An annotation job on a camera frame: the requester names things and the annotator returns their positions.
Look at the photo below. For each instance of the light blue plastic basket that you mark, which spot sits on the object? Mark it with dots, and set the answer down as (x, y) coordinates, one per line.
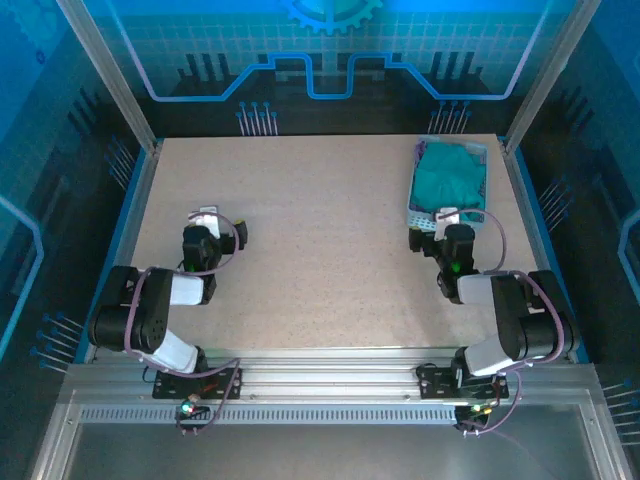
(422, 222)

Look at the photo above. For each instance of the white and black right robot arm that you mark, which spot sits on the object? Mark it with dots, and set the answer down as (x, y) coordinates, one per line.
(475, 290)

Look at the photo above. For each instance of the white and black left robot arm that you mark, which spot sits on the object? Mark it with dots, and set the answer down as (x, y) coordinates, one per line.
(187, 290)

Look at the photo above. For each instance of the purple cloth pile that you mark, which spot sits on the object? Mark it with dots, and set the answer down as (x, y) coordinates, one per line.
(419, 149)

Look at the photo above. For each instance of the small LED circuit board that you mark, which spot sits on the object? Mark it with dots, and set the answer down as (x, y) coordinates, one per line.
(189, 409)
(475, 409)

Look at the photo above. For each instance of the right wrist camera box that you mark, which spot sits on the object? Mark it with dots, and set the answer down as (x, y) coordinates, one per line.
(441, 225)

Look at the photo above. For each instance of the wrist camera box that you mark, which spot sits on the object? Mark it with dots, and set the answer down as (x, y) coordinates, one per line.
(441, 225)
(212, 225)

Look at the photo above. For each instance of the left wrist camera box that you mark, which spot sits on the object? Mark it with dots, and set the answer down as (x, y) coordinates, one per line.
(212, 225)

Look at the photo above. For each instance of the aluminium table side rail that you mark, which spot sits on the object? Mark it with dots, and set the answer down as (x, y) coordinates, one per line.
(541, 250)
(143, 175)

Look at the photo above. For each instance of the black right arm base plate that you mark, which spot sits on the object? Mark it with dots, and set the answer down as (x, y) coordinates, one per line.
(435, 385)

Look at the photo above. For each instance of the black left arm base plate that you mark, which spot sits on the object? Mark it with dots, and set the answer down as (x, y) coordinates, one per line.
(170, 387)

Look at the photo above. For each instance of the aluminium mounting rail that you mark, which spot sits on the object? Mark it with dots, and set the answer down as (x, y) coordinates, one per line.
(325, 372)

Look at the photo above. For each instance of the aluminium frame post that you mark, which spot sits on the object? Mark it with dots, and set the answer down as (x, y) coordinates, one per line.
(110, 75)
(550, 75)

